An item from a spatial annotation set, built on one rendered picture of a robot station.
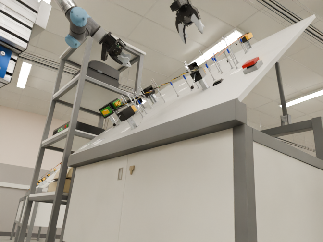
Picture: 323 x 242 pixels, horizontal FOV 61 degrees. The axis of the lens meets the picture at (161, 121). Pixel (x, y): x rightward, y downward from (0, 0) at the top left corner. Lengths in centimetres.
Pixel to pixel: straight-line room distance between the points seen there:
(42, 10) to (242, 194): 77
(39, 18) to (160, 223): 74
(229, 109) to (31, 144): 799
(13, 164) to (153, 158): 752
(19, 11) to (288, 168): 92
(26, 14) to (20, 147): 773
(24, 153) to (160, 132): 764
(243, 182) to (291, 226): 25
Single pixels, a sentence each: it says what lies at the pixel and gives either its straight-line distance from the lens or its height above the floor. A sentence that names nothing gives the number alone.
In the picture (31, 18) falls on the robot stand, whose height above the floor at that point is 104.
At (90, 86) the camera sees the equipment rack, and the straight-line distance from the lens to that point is 213.
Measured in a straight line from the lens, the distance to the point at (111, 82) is 217.
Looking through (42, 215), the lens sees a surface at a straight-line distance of 407.
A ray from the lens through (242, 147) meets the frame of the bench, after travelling 79.
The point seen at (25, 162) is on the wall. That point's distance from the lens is 850.
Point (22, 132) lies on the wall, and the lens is 864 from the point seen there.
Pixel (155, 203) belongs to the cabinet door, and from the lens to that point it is 101.
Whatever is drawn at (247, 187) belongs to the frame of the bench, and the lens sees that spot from 77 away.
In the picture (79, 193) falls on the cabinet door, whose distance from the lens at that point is 159.
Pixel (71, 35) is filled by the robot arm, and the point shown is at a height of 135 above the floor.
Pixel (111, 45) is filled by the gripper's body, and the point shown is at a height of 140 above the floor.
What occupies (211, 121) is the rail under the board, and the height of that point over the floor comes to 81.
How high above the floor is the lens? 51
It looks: 21 degrees up
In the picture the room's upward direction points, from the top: 5 degrees clockwise
